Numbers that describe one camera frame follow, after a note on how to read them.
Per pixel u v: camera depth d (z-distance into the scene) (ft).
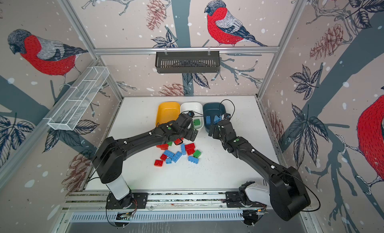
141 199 2.41
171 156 2.87
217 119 3.40
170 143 3.06
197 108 3.59
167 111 3.66
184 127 2.23
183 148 2.95
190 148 2.96
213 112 3.61
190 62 3.49
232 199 2.40
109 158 1.61
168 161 2.82
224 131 2.10
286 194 1.32
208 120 3.40
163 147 2.93
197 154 2.88
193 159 2.81
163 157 2.88
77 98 2.53
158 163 2.81
